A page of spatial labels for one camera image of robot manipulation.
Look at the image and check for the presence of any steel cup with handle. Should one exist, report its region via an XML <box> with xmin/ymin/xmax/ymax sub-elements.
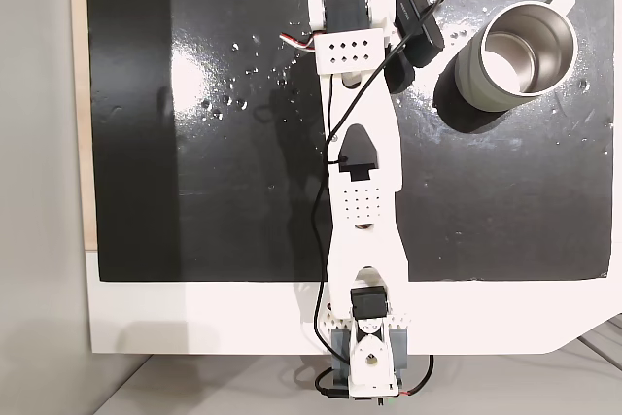
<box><xmin>450</xmin><ymin>0</ymin><xmax>580</xmax><ymax>114</ymax></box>

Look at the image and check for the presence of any red white servo cable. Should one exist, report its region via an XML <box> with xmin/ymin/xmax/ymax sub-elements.
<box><xmin>280</xmin><ymin>31</ymin><xmax>318</xmax><ymax>53</ymax></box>

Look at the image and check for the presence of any red black power cable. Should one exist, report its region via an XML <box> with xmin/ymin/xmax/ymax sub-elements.
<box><xmin>400</xmin><ymin>355</ymin><xmax>436</xmax><ymax>396</ymax></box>

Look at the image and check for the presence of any black oval camera box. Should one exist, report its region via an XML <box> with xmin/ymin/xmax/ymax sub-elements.
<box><xmin>381</xmin><ymin>0</ymin><xmax>446</xmax><ymax>94</ymax></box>

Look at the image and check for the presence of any wooden board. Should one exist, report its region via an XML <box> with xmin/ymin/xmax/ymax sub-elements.
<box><xmin>69</xmin><ymin>0</ymin><xmax>101</xmax><ymax>254</ymax></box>

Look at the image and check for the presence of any black camera cable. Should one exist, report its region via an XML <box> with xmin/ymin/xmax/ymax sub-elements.
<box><xmin>310</xmin><ymin>0</ymin><xmax>447</xmax><ymax>363</ymax></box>

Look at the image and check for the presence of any grey table clamp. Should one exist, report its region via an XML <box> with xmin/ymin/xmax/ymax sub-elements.
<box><xmin>388</xmin><ymin>327</ymin><xmax>410</xmax><ymax>370</ymax></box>
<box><xmin>331</xmin><ymin>329</ymin><xmax>352</xmax><ymax>380</ymax></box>

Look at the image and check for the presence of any black table mat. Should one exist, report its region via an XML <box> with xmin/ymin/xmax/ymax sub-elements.
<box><xmin>86</xmin><ymin>0</ymin><xmax>613</xmax><ymax>285</ymax></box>

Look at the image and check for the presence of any black usb cable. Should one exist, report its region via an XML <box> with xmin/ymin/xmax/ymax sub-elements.
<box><xmin>314</xmin><ymin>366</ymin><xmax>352</xmax><ymax>400</ymax></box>

